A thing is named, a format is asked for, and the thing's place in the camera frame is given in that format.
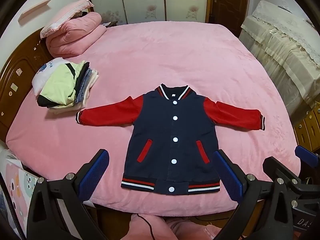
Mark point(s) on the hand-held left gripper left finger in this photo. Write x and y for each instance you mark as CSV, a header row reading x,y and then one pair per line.
x,y
96,172

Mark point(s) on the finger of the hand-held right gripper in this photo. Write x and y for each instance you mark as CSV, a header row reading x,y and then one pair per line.
x,y
306,156
275,167

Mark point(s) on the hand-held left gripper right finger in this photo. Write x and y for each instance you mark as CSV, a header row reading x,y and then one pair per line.
x,y
228,175

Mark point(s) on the navy and red varsity jacket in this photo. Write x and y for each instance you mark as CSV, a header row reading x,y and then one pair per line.
x,y
160,127

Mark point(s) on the stack of folded clothes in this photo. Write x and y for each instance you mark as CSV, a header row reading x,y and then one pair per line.
x,y
60,85

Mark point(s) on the yellow wooden drawer cabinet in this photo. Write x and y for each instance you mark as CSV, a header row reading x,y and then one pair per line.
x,y
307,127

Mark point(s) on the cartoon printed panel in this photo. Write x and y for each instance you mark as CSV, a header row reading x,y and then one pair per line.
x,y
15,185

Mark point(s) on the white pillow with blue print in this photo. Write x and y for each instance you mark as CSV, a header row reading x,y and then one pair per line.
x,y
43,73

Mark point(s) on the lace-covered cabinet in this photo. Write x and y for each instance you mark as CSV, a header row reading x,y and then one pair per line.
x,y
280,42

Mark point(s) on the wooden bed headboard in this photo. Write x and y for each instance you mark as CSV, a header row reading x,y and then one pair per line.
x,y
22,65

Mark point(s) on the pink fleece bed blanket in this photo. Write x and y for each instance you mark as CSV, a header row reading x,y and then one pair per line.
x,y
162,55

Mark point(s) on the folded pink quilt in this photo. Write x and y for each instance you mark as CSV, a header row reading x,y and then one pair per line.
x,y
75,38

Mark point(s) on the pink pillow with lace trim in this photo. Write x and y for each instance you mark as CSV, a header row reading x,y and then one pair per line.
x,y
70,11

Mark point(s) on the dark wooden door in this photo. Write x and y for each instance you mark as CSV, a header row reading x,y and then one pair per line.
x,y
230,2

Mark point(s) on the pink wall shelf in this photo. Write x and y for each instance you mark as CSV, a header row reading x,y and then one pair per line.
x,y
35,11

